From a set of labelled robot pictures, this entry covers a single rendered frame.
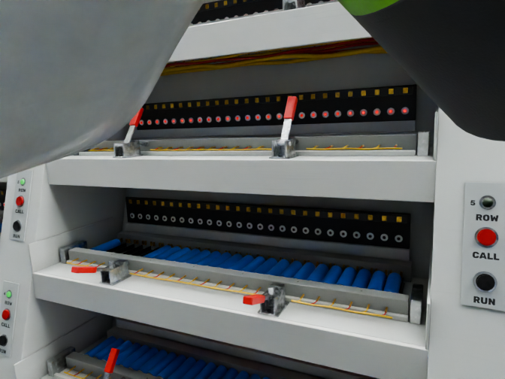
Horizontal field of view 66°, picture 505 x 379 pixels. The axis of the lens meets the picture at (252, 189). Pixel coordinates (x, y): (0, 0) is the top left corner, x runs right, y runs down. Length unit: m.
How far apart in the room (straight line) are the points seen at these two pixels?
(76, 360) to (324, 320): 0.47
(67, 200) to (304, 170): 0.47
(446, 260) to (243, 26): 0.38
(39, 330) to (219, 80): 0.56
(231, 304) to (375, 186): 0.24
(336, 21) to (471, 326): 0.37
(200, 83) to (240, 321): 0.50
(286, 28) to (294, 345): 0.39
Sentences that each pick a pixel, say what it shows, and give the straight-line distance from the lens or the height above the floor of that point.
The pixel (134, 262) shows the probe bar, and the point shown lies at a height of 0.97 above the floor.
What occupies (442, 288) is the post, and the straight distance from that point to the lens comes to 0.45.
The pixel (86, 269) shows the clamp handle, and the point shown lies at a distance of 0.61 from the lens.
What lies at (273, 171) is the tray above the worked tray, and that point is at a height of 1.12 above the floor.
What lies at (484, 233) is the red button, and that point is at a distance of 0.44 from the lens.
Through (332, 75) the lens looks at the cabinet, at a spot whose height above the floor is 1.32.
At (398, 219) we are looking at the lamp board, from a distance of 0.61.
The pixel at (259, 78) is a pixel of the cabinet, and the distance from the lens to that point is 0.76.
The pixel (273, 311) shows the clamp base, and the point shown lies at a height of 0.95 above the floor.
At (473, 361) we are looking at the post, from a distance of 0.46.
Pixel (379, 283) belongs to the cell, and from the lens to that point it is 0.55.
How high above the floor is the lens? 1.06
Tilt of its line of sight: 4 degrees up
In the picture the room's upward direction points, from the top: 4 degrees clockwise
